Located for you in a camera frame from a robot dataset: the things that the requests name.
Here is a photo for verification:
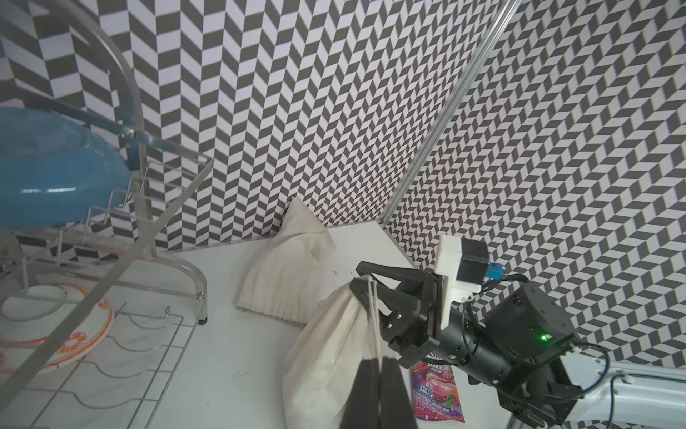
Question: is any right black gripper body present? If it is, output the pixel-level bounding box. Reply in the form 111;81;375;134
382;270;469;368

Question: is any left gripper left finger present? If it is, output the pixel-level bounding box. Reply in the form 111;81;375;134
339;359;380;429

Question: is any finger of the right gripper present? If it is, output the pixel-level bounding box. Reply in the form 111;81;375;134
356;262;434;290
349;278;424;344

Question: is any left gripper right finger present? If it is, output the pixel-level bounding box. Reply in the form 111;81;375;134
379;357;418;429

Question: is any cream drawstring soil bag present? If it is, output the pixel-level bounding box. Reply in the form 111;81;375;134
282;275;396;428

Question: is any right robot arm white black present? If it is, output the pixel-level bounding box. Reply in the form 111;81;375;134
350;262;685;428

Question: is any cream cloth bag at back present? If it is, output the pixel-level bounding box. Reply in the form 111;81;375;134
236;198;335;326

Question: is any pink snack packet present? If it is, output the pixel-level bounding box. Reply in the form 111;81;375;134
411;362;466;423

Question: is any blue bowl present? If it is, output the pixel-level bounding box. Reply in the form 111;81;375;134
1;107;131;229

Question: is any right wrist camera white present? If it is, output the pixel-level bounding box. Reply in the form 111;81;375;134
434;235;504;332

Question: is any steel wire dish rack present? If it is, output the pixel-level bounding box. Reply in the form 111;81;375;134
1;1;212;428

